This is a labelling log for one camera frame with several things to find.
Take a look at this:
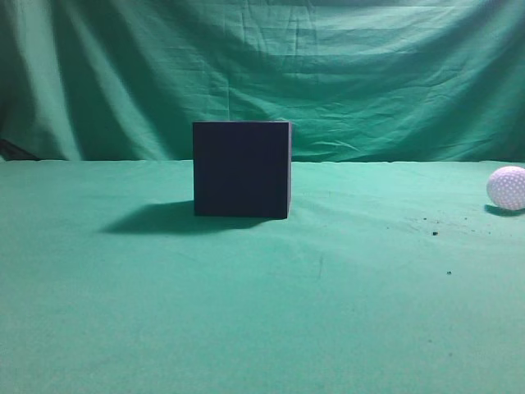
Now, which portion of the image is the dark navy cube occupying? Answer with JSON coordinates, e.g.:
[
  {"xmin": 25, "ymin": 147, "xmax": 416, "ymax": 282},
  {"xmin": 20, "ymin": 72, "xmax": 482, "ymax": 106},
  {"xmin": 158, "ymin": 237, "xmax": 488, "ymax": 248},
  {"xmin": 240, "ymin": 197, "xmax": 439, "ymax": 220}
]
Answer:
[{"xmin": 193, "ymin": 121, "xmax": 292, "ymax": 219}]

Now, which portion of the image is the green table cloth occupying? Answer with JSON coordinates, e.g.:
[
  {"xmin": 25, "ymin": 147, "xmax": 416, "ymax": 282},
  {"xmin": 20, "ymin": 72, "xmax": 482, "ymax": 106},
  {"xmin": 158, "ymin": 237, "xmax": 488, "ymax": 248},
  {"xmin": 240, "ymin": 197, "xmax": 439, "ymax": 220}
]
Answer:
[{"xmin": 1, "ymin": 161, "xmax": 524, "ymax": 393}]

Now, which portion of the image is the green cloth backdrop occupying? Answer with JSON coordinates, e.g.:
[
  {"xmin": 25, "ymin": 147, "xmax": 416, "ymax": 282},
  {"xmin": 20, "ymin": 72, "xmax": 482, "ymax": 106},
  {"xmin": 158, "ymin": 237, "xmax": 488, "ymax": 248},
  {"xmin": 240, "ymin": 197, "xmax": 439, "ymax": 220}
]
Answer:
[{"xmin": 1, "ymin": 1, "xmax": 524, "ymax": 162}]

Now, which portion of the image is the white dimpled golf ball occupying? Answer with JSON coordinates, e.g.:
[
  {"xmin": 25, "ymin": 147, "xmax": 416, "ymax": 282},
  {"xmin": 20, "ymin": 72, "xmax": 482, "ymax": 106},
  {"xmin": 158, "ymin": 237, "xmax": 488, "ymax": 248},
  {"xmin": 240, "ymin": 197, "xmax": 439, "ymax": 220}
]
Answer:
[{"xmin": 486, "ymin": 166, "xmax": 524, "ymax": 211}]

